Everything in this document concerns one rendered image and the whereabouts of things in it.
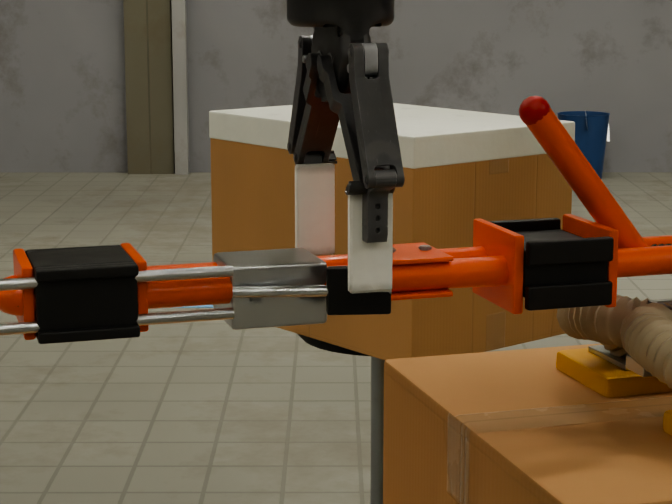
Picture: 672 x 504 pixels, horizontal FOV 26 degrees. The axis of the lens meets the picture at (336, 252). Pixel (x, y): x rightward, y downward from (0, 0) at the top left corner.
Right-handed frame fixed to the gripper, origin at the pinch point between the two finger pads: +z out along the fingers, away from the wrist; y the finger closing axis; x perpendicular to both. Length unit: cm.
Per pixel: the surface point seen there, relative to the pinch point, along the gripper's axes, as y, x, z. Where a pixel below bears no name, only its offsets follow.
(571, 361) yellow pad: 12.4, -24.6, 13.0
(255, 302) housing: -2.2, 6.9, 2.4
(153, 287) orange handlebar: -1.7, 13.9, 1.0
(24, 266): -1.5, 22.5, -0.9
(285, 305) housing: -1.9, 4.6, 2.9
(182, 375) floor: 355, -54, 109
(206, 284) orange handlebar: -1.7, 10.2, 1.0
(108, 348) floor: 397, -36, 109
